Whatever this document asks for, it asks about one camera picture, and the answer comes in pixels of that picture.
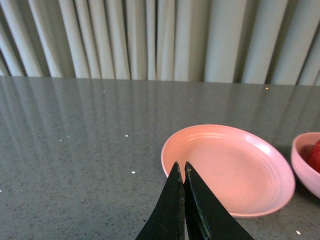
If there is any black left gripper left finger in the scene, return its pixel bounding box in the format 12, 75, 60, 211
136, 162, 185, 240

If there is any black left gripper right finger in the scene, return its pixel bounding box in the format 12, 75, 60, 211
184, 162, 253, 240

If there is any red yellow apple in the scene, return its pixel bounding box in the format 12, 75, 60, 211
301, 141, 320, 173

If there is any pink plate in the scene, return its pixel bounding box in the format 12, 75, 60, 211
161, 124, 296, 218

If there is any pink bowl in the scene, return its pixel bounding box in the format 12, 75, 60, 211
291, 132, 320, 198

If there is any white pleated curtain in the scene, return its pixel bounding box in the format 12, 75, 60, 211
0, 0, 320, 86

